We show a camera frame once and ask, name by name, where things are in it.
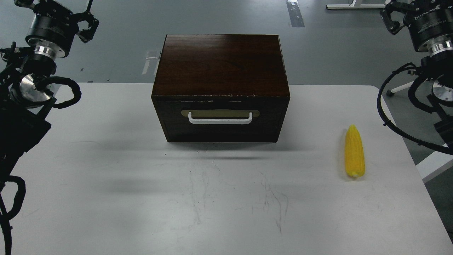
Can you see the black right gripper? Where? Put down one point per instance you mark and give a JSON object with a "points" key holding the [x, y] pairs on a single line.
{"points": [[428, 21]]}

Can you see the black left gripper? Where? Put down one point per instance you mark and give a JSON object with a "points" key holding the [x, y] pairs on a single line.
{"points": [[54, 27]]}

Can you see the yellow corn cob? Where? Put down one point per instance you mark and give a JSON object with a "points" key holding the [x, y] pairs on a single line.
{"points": [[354, 153]]}

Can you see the white chair base leg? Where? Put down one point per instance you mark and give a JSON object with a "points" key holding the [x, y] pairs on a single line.
{"points": [[392, 92]]}

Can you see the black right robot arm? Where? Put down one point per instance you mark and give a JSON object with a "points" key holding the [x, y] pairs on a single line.
{"points": [[430, 92]]}

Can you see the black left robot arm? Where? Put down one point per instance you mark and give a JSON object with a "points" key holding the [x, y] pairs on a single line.
{"points": [[30, 89]]}

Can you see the white side table edge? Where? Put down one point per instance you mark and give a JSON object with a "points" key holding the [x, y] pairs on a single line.
{"points": [[434, 165]]}

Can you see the dark wooden drawer cabinet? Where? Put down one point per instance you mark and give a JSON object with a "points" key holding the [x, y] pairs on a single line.
{"points": [[201, 67]]}

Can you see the grey floor tape strip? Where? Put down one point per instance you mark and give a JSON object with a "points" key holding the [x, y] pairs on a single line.
{"points": [[294, 13]]}

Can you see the wooden drawer with white handle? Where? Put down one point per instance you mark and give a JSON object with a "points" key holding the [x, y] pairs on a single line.
{"points": [[258, 120]]}

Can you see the white desk leg base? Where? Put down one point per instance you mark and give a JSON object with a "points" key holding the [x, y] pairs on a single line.
{"points": [[355, 4]]}

